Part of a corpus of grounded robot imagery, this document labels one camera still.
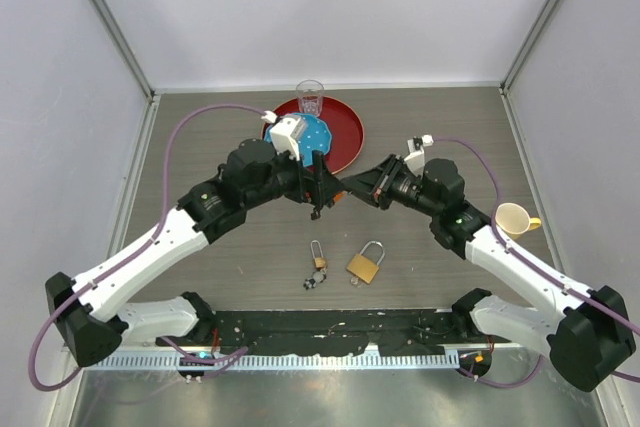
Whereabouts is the black white keychain charm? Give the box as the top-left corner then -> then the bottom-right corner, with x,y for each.
303,269 -> 327,290

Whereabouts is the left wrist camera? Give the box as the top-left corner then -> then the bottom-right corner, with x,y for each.
261,111 -> 307,161

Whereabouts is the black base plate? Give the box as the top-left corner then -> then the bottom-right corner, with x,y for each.
171,309 -> 489,357

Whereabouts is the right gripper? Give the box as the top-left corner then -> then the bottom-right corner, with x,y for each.
344,154 -> 441,218

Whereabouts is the red round tray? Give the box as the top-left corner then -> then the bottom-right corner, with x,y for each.
261,97 -> 365,174

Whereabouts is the slotted cable duct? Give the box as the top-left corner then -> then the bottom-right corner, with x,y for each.
88,347 -> 460,372

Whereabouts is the blue dotted plate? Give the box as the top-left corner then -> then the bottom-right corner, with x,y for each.
263,113 -> 332,167

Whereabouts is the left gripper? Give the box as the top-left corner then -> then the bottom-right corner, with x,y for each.
244,141 -> 345,210

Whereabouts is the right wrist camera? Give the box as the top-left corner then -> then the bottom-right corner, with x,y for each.
404,135 -> 434,175

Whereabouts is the orange black padlock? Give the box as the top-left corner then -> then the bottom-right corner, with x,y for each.
326,191 -> 345,208

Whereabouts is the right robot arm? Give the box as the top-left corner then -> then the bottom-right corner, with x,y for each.
343,155 -> 636,392

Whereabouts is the yellow cream mug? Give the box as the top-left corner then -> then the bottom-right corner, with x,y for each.
495,203 -> 542,240

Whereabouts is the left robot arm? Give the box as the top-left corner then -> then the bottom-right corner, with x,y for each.
45,139 -> 342,367

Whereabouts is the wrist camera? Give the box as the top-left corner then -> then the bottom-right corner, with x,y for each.
261,111 -> 307,161
404,135 -> 434,175

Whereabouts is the large brass padlock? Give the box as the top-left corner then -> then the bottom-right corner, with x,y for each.
346,241 -> 386,284

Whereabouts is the clear plastic cup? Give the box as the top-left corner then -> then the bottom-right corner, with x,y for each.
295,79 -> 324,117

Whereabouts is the small brass padlock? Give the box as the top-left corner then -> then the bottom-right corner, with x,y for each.
310,240 -> 327,270

